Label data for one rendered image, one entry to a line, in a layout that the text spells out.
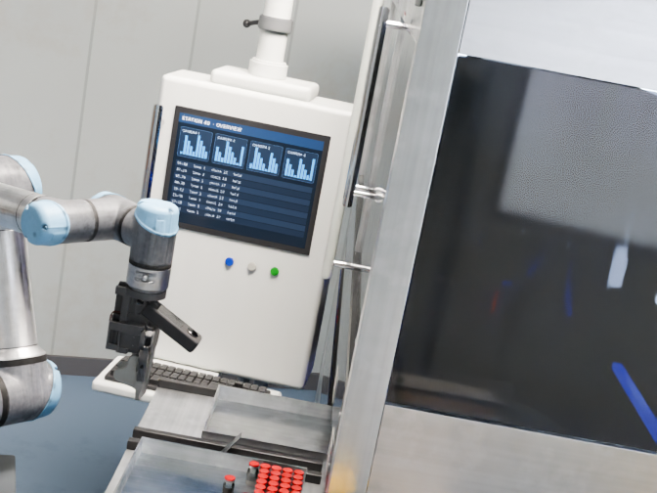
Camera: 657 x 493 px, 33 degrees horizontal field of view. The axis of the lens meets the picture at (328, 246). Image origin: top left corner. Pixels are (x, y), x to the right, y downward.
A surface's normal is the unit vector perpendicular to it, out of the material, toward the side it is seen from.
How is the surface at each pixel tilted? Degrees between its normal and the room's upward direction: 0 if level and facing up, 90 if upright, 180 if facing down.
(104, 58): 90
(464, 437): 90
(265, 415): 0
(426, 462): 90
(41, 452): 0
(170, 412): 0
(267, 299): 90
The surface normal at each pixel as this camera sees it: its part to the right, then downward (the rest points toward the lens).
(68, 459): 0.18, -0.95
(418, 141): -0.04, 0.25
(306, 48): 0.26, 0.29
